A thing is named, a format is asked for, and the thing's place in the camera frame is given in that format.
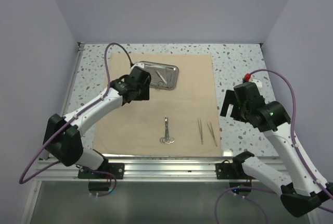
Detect steel ring-handled forceps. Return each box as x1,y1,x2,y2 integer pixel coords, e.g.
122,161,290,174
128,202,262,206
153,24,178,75
155,82,164,90
162,116,175,144

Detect steel instrument tray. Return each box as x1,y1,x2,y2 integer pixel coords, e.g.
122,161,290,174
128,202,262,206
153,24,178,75
142,61,179,91

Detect steel scalpel handle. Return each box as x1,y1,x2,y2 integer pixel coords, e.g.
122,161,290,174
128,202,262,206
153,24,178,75
207,122,218,147

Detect steel pointed tweezers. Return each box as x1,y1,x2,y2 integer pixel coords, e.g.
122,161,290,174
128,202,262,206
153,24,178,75
198,118,203,145

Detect beige cloth wrap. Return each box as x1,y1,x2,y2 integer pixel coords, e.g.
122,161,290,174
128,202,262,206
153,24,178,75
93,54,222,157

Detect steel ring-handled scissors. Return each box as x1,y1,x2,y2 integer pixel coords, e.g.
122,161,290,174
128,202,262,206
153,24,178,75
160,116,170,144

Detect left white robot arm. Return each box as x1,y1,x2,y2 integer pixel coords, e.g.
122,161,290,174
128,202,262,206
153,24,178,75
43,66,151,179

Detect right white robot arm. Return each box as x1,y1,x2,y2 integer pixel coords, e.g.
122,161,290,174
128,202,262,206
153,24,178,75
215,82,332,217

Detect steel flat tweezers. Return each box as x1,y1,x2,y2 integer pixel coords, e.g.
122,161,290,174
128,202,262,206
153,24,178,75
156,70,167,84

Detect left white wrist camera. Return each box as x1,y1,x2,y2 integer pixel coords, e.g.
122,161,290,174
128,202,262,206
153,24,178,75
131,62,145,70

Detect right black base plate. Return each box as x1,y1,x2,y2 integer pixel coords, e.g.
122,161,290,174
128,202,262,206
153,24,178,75
215,151,254,180

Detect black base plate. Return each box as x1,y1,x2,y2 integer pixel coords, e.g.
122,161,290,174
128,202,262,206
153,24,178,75
78,163,125,179
215,151,254,180

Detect aluminium mounting rail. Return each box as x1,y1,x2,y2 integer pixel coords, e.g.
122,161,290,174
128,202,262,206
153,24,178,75
35,156,287,183

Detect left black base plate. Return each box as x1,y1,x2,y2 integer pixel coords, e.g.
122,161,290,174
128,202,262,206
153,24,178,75
78,163,125,179

